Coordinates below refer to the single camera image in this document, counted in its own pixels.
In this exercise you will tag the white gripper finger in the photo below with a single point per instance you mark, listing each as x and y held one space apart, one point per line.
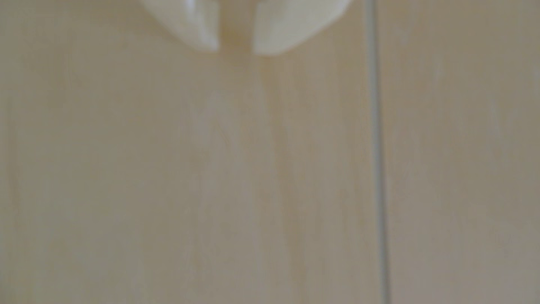
291 21
194 21

